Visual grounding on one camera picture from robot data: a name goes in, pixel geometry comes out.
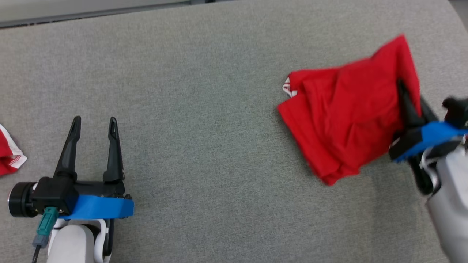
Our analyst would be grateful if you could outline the red Bulls 23 shorts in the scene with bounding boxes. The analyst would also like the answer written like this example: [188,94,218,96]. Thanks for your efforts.
[0,124,27,176]

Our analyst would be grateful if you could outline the black right gripper blue tape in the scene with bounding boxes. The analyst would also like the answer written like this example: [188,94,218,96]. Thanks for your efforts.
[388,79,468,163]

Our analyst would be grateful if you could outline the left arm teal plug cable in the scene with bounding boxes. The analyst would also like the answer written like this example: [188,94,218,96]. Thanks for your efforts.
[32,207,59,263]

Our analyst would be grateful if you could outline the grey baseboard rail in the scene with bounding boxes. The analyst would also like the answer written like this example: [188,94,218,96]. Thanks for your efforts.
[0,0,234,29]

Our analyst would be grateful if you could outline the grey fabric upholstered surface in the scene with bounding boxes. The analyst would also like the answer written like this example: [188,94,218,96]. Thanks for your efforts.
[0,0,468,263]

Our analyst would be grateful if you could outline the black left gripper blue tape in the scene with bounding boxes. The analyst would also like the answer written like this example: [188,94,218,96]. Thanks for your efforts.
[54,116,134,220]

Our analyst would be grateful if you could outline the red Bulls 23 jersey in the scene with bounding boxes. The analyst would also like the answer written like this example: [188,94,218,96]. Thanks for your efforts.
[277,34,422,186]

